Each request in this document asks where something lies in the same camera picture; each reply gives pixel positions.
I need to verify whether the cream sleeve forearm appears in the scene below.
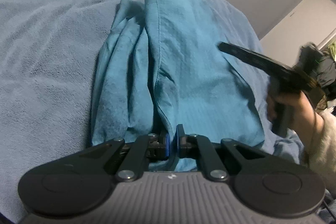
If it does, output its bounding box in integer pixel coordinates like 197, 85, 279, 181
303, 111, 335, 194

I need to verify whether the person's right hand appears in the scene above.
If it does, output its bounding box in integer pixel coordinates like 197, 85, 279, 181
266, 92, 324, 153

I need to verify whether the light blue bed blanket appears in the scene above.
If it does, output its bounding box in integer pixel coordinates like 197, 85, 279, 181
0, 0, 305, 224

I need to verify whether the teal garment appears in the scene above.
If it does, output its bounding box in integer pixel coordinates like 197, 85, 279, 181
90, 0, 266, 172

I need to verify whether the pile of dark clothes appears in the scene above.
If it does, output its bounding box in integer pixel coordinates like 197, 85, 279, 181
299, 43, 335, 113

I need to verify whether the white door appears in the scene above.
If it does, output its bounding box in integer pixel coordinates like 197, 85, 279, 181
261, 0, 335, 66

